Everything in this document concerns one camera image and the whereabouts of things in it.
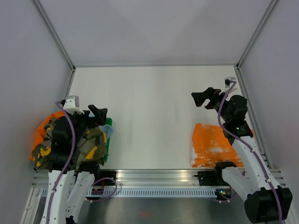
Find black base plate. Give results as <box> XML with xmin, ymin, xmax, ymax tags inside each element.
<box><xmin>96</xmin><ymin>170</ymin><xmax>117</xmax><ymax>188</ymax></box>
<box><xmin>194</xmin><ymin>171</ymin><xmax>229</xmax><ymax>186</ymax></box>

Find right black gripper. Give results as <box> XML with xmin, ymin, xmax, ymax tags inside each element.
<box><xmin>192</xmin><ymin>87</ymin><xmax>232</xmax><ymax>122</ymax></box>

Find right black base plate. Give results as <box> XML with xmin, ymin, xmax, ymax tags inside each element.
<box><xmin>194</xmin><ymin>171</ymin><xmax>229</xmax><ymax>186</ymax></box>

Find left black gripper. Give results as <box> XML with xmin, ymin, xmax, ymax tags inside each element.
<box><xmin>66</xmin><ymin>104</ymin><xmax>107</xmax><ymax>145</ymax></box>

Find white slotted cable duct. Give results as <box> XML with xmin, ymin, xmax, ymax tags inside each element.
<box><xmin>86</xmin><ymin>188</ymin><xmax>216</xmax><ymax>198</ymax></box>

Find folded orange trousers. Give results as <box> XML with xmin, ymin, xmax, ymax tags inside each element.
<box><xmin>191</xmin><ymin>123</ymin><xmax>244</xmax><ymax>168</ymax></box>

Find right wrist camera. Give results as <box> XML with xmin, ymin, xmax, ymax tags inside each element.
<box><xmin>225</xmin><ymin>77</ymin><xmax>236</xmax><ymax>88</ymax></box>

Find orange garment in bin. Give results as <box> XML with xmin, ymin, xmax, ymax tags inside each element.
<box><xmin>30</xmin><ymin>111</ymin><xmax>64</xmax><ymax>161</ymax></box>

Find aluminium rail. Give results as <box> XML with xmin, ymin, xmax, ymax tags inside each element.
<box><xmin>32</xmin><ymin>169</ymin><xmax>287</xmax><ymax>187</ymax></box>

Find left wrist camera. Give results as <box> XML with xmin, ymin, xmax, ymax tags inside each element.
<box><xmin>63</xmin><ymin>95</ymin><xmax>80</xmax><ymax>113</ymax></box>

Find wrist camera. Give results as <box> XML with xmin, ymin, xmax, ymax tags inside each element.
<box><xmin>225</xmin><ymin>77</ymin><xmax>236</xmax><ymax>88</ymax></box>
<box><xmin>63</xmin><ymin>95</ymin><xmax>80</xmax><ymax>113</ymax></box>

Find green plastic bin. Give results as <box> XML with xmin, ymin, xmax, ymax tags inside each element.
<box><xmin>104</xmin><ymin>118</ymin><xmax>113</xmax><ymax>163</ymax></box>

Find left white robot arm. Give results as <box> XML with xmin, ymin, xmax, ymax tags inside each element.
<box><xmin>39</xmin><ymin>105</ymin><xmax>108</xmax><ymax>224</ymax></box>

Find camouflage trousers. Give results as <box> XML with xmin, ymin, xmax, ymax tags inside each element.
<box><xmin>33</xmin><ymin>116</ymin><xmax>107</xmax><ymax>170</ymax></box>

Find light blue garment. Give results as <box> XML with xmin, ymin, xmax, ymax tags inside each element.
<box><xmin>101</xmin><ymin>124</ymin><xmax>114</xmax><ymax>139</ymax></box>

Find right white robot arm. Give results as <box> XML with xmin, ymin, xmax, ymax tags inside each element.
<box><xmin>192</xmin><ymin>87</ymin><xmax>292</xmax><ymax>224</ymax></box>

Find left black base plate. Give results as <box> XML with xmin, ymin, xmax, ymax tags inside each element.
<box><xmin>96</xmin><ymin>170</ymin><xmax>117</xmax><ymax>188</ymax></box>

